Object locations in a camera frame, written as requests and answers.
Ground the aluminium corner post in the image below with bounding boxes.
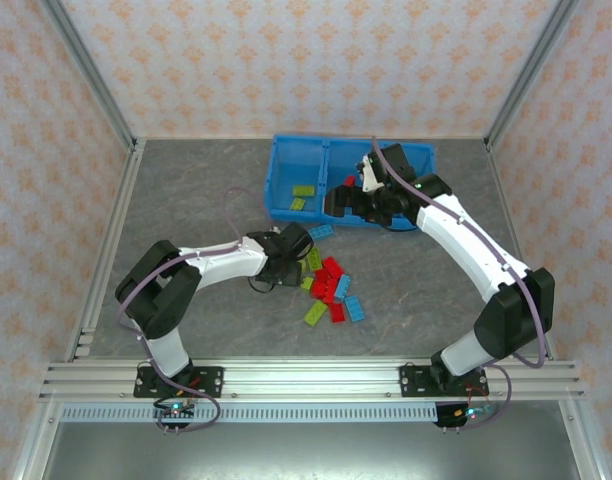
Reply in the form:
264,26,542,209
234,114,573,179
38,0,140,151
484,0,585,151

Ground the white slotted cable duct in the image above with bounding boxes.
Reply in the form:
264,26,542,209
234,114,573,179
60,402,450,424

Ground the grey metal panel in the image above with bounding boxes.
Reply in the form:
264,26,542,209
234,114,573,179
15,399,602,480

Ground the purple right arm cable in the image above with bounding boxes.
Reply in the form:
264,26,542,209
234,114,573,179
370,135,550,432

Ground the small circuit board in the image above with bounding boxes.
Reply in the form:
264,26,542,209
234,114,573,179
153,399,197,421
453,403,495,421

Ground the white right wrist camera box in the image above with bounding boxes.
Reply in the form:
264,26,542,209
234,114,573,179
356,153,388,194

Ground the aluminium side rail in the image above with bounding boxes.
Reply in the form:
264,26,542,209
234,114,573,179
63,139,147,361
485,142,557,361

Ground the aluminium front rail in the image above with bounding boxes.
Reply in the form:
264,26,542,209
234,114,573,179
38,357,587,401

